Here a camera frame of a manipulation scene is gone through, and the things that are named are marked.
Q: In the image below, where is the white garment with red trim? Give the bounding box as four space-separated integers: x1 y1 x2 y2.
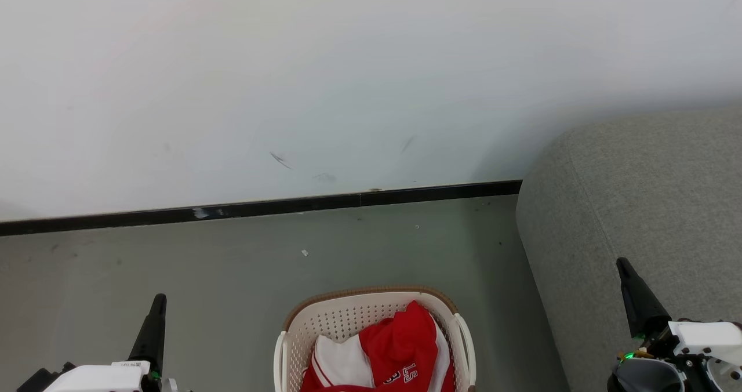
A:
313 334 375 389

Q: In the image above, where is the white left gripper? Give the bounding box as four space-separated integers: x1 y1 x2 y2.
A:
43 293 177 392

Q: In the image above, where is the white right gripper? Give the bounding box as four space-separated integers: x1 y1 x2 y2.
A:
616 257 742 392

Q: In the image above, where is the red jersey with white panels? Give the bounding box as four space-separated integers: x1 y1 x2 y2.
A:
300 300 456 392

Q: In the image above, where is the black wall baseboard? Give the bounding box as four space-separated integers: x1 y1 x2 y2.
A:
0 180 522 237

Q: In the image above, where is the grey fabric sofa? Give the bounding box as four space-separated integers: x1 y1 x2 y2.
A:
516 107 742 392

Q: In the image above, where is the cream perforated laundry basket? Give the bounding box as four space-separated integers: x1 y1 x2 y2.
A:
274 286 477 392

